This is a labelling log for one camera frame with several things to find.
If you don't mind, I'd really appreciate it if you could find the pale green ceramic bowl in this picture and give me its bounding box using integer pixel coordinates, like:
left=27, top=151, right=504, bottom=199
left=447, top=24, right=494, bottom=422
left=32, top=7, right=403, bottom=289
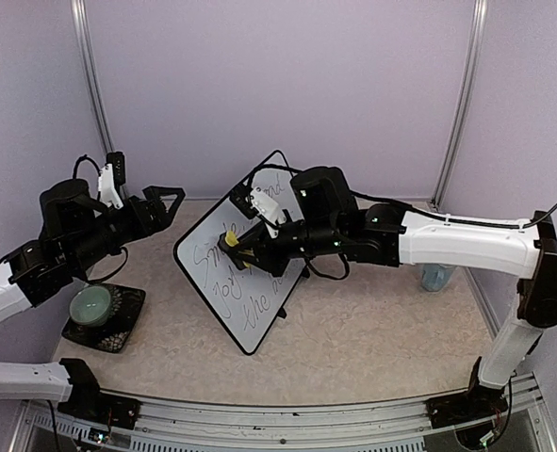
left=69, top=286, right=112, bottom=327

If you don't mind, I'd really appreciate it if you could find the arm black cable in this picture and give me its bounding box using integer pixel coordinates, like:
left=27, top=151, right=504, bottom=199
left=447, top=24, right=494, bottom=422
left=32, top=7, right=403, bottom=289
left=73, top=153, right=107, bottom=180
left=242, top=162, right=557, bottom=283

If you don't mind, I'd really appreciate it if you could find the white whiteboard black frame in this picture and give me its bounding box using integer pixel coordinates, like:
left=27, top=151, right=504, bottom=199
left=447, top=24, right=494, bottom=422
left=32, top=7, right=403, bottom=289
left=172, top=149, right=310, bottom=357

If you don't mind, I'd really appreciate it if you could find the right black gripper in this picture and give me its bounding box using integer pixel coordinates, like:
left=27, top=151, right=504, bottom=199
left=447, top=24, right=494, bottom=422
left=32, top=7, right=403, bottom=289
left=228, top=218, right=343, bottom=278

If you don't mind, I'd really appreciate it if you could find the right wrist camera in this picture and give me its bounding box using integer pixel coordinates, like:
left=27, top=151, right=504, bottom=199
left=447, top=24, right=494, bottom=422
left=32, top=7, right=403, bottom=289
left=228, top=185, right=287, bottom=239

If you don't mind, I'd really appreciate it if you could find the right aluminium corner post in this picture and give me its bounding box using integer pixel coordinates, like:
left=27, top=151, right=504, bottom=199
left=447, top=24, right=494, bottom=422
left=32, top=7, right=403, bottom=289
left=432, top=0, right=488, bottom=209

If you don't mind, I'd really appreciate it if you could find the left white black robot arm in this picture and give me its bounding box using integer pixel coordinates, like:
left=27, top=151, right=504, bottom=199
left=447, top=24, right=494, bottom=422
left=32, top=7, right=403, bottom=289
left=0, top=178, right=185, bottom=421

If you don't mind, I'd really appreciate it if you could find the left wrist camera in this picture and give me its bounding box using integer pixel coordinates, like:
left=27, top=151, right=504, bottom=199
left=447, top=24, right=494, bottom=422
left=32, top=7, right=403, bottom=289
left=97, top=151, right=126, bottom=209

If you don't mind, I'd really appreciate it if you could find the aluminium front rail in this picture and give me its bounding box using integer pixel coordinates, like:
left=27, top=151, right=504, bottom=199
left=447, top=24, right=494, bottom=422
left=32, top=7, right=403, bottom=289
left=8, top=374, right=555, bottom=452

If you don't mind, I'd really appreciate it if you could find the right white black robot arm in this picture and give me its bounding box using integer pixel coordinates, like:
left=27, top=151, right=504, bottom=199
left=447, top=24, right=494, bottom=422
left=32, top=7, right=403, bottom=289
left=218, top=166, right=557, bottom=428

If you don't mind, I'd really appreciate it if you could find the left aluminium corner post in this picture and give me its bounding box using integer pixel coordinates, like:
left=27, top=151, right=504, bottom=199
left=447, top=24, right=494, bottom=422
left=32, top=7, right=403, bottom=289
left=70, top=0, right=115, bottom=154

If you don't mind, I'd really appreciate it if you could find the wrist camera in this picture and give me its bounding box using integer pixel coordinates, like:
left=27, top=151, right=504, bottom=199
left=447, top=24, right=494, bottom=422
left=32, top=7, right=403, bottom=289
left=228, top=185, right=287, bottom=239
left=97, top=151, right=126, bottom=209

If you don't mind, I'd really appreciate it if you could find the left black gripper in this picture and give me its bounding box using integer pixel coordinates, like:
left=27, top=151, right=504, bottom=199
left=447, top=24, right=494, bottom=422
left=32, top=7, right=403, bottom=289
left=68, top=185, right=185, bottom=272

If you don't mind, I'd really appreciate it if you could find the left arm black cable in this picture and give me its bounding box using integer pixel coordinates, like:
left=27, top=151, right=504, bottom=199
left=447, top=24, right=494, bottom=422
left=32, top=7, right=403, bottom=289
left=73, top=153, right=107, bottom=180

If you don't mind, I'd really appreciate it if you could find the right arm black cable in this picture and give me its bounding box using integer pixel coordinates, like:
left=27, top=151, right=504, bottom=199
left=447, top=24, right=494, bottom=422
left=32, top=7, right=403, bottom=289
left=242, top=162, right=557, bottom=283

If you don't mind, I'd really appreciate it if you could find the aluminium corner post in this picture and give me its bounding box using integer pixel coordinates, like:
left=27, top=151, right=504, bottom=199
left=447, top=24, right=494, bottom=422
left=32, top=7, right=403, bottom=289
left=432, top=0, right=488, bottom=209
left=70, top=0, right=115, bottom=154

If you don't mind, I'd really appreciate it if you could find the yellow black whiteboard eraser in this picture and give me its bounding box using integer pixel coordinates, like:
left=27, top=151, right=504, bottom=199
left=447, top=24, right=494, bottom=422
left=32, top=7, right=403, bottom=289
left=217, top=230, right=254, bottom=271

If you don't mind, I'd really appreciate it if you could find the light blue ceramic mug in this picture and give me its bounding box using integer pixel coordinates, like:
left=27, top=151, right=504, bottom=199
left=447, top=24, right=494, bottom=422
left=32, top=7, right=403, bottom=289
left=420, top=264, right=455, bottom=292

